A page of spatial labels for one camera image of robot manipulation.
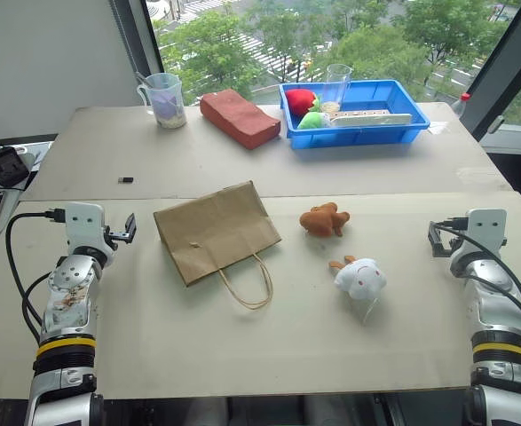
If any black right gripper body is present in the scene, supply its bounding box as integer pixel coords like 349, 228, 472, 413
438, 233, 466, 259

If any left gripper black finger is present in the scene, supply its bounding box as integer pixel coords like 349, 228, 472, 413
123, 212, 138, 245

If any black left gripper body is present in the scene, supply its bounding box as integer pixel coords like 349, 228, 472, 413
103, 224, 128, 246

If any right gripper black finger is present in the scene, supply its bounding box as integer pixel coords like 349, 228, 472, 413
428, 219, 448, 259

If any brown paper bag with handles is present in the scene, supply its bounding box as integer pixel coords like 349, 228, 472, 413
153, 179, 284, 311

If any white plush toy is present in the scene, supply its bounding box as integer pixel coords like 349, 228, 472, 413
328, 255, 388, 326

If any brown plush toy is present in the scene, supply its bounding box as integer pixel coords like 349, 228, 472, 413
298, 201, 351, 238

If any black box-shaped device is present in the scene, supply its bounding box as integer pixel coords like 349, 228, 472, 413
0, 146, 31, 188

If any clear measuring jug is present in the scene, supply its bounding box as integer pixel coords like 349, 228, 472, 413
136, 72, 188, 130

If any blue plastic tray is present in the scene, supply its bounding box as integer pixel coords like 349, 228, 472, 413
278, 79, 431, 150

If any plastic bottle with red cap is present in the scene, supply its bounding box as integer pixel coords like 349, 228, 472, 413
450, 91, 472, 119

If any white strip with holes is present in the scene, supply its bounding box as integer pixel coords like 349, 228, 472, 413
328, 110, 414, 129

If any red brick-shaped block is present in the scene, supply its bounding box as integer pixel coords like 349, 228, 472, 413
199, 88, 283, 153

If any green plush toy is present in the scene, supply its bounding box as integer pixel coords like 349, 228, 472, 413
296, 110, 333, 131

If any clear plastic cup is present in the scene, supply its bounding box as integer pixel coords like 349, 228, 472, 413
321, 63, 354, 113

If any red plush strawberry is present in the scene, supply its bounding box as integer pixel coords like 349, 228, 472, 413
284, 87, 322, 118

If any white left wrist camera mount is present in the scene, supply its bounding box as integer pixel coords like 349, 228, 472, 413
63, 201, 115, 268

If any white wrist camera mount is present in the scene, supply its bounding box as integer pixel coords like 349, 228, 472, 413
63, 201, 115, 268
462, 208, 509, 264

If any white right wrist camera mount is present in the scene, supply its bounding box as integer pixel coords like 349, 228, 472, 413
462, 208, 509, 264

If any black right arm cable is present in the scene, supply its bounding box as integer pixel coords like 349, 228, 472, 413
434, 215, 521, 357

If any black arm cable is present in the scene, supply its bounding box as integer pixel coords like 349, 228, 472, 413
4, 207, 68, 346
434, 215, 521, 357

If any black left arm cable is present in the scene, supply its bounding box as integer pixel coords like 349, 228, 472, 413
4, 207, 68, 346

